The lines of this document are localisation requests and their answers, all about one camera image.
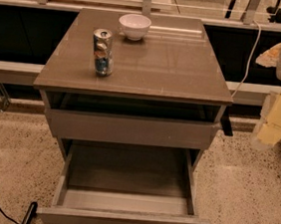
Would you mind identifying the red bull can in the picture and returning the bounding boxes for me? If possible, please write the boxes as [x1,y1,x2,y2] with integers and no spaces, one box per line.
[93,29,114,77]

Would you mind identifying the grey top drawer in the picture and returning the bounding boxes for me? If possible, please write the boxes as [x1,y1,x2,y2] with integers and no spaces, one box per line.
[45,109,220,149]

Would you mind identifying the grey drawer cabinet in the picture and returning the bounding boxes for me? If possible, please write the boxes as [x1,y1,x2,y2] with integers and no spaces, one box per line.
[34,9,232,164]

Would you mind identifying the open grey middle drawer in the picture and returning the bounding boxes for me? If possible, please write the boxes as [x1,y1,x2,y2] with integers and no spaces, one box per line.
[38,141,210,224]

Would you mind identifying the white ceramic bowl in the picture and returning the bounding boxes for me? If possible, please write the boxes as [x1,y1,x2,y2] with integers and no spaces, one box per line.
[119,14,151,41]

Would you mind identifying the black floor plug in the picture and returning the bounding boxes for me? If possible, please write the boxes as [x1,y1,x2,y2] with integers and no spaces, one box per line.
[22,202,38,224]

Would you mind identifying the white hanging cable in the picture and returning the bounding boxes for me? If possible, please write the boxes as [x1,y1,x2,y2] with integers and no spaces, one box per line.
[230,17,263,101]

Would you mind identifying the metal railing frame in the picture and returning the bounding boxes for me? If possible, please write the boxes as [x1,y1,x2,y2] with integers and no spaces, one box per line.
[0,0,281,113]

